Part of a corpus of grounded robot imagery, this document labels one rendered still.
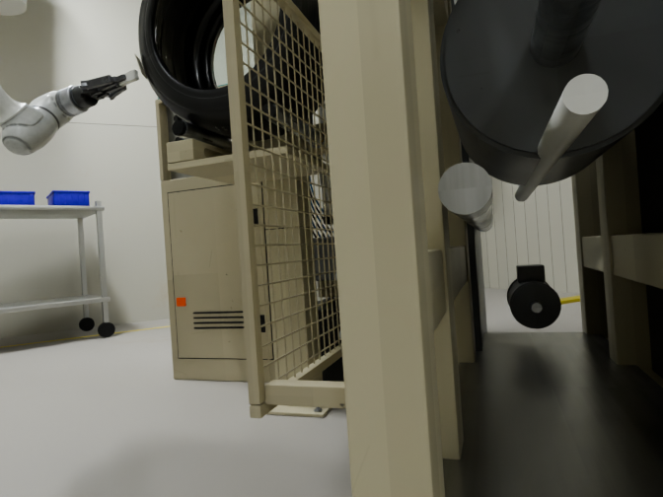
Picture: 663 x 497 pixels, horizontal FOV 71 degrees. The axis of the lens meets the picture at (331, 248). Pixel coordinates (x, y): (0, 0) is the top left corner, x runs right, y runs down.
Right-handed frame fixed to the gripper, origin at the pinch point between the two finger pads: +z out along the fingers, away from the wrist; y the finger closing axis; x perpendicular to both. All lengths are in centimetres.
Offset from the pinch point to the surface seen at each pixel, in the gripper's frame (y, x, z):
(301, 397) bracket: -59, 90, 68
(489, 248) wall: 426, 80, 91
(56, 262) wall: 181, 17, -256
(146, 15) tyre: -12.1, -7.4, 19.8
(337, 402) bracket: -59, 91, 73
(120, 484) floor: -30, 114, 1
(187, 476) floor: -24, 116, 16
